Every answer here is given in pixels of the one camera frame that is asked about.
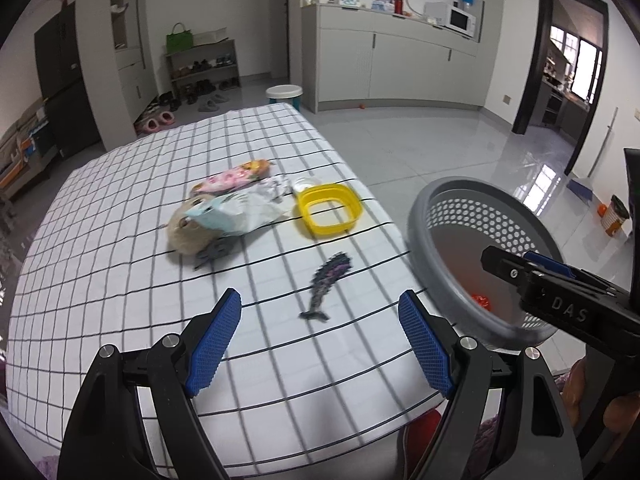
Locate patterned waste bin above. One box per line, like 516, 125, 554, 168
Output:
601, 195, 631, 237

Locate purple fuzzy cloth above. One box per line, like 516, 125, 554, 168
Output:
27, 454, 63, 480

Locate white black checked tablecloth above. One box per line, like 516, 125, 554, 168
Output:
7, 102, 426, 466

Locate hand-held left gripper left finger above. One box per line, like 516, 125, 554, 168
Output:
57, 287, 243, 480

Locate beige plush ball toy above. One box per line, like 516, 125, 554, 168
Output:
166, 199, 221, 257

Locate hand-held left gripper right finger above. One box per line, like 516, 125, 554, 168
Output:
398, 290, 584, 480

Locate blue white plastic wrapper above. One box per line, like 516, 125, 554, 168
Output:
180, 195, 287, 237

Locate white stool with teal legs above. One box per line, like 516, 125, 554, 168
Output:
265, 85, 304, 111

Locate white microwave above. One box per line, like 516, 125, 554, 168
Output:
445, 4, 477, 37

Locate grey shoe rack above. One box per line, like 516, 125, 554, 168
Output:
165, 39, 242, 103

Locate crumpled silver wrapper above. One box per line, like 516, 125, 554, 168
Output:
257, 176, 292, 203

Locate yellow plastic lid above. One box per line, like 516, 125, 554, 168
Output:
297, 184, 363, 238

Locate green handbag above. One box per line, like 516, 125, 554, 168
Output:
166, 22, 195, 53

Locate dark door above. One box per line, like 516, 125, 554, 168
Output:
34, 12, 102, 159

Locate grey perforated plastic basket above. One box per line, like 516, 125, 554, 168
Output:
407, 176, 566, 348

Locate grey cabinet counter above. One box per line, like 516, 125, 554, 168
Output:
301, 2, 493, 113

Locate black door frame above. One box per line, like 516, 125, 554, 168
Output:
512, 0, 609, 177

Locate person's right hand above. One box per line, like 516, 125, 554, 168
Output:
560, 357, 640, 433

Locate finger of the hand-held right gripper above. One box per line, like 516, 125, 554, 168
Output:
522, 251, 617, 297
480, 245, 533, 288

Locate white built-in shelf unit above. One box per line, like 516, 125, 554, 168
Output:
75, 0, 168, 138

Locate pink slippers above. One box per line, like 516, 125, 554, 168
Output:
141, 110, 177, 134

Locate pink snack wrapper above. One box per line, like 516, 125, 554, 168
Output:
191, 159, 272, 197

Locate dark bead fish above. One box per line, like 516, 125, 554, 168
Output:
299, 252, 353, 322

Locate red stool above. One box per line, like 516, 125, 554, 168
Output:
406, 407, 444, 463

